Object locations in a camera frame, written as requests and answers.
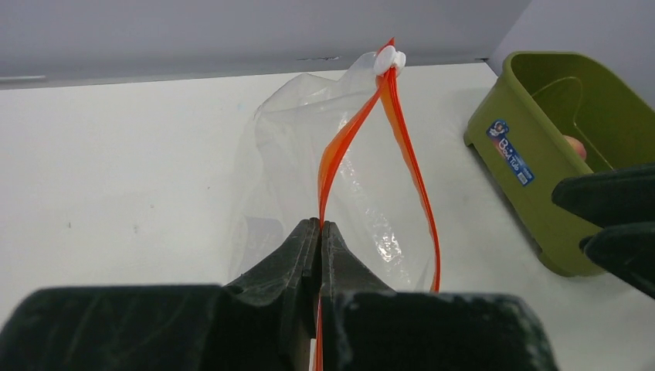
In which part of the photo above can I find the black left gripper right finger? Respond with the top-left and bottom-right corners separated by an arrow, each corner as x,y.
321,222 -> 558,370

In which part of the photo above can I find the olive green plastic tub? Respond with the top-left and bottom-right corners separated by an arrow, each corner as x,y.
463,52 -> 654,277

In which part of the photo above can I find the clear zip top bag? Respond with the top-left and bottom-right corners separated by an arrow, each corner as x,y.
223,41 -> 440,370

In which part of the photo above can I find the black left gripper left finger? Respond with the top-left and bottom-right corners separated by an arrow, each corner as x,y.
1,218 -> 321,370

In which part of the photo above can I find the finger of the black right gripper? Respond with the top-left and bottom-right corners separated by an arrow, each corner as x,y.
551,163 -> 654,227
579,222 -> 654,298

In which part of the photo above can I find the pink toy peach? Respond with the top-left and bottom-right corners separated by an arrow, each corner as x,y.
563,135 -> 587,161

